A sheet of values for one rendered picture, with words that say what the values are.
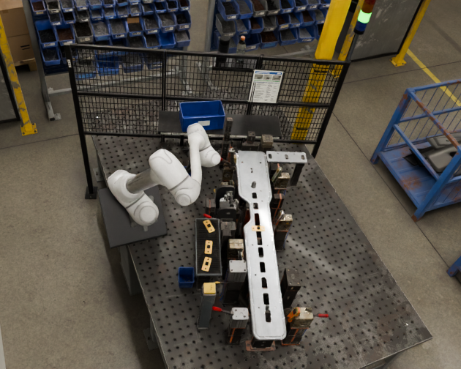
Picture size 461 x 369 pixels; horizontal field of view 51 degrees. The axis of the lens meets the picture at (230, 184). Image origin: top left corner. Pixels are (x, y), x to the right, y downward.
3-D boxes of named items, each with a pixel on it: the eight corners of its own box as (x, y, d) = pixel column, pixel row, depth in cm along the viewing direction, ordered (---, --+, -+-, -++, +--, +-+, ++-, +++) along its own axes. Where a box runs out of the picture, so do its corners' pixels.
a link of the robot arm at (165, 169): (121, 210, 308) (98, 183, 303) (139, 195, 317) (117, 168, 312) (175, 191, 245) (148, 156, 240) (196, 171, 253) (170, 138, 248)
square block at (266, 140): (265, 175, 374) (274, 142, 347) (255, 174, 373) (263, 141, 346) (263, 167, 379) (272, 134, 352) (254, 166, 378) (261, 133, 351)
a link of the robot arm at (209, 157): (212, 162, 316) (204, 144, 312) (226, 162, 304) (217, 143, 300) (200, 170, 311) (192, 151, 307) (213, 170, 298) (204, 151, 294)
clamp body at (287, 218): (285, 252, 332) (295, 223, 306) (267, 252, 331) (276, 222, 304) (283, 240, 338) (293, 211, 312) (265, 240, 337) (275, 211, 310)
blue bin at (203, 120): (223, 129, 354) (225, 116, 344) (181, 132, 347) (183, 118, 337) (219, 113, 363) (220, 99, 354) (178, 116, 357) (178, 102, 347)
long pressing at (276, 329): (292, 340, 263) (293, 338, 262) (251, 340, 260) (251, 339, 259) (265, 151, 350) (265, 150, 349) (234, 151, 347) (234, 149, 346)
